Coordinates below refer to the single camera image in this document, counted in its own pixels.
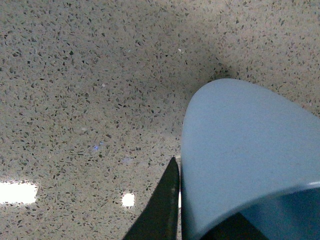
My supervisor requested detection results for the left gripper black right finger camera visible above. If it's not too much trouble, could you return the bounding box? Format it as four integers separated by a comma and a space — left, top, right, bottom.
201, 212, 268, 240

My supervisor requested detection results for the blue plastic cup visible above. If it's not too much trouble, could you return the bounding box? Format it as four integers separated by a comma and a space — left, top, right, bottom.
181, 78, 320, 240

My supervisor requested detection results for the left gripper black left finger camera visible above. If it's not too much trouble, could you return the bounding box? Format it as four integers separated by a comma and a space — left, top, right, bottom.
123, 156, 180, 240

